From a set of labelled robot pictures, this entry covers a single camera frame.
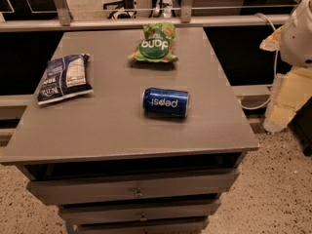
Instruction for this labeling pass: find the green rice chip bag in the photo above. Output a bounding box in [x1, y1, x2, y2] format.
[128, 22, 178, 62]

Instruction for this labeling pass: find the white cable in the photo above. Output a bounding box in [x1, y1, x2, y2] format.
[239, 12, 281, 111]

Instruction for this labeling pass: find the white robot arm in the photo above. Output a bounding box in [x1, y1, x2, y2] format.
[259, 0, 312, 133]

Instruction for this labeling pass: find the grey drawer cabinet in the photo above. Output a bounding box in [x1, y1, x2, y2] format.
[1, 28, 258, 234]

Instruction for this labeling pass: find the grey metal railing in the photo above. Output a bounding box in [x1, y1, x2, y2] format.
[0, 0, 312, 33]

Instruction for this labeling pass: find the blue pepsi can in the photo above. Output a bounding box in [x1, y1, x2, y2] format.
[142, 88, 189, 117]

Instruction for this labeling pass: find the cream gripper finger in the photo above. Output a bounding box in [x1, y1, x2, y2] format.
[263, 66, 312, 133]
[259, 27, 283, 52]

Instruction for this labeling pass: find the black office chair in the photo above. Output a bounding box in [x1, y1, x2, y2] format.
[102, 0, 136, 20]

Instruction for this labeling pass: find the blue chip bag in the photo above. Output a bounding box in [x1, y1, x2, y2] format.
[37, 54, 93, 105]

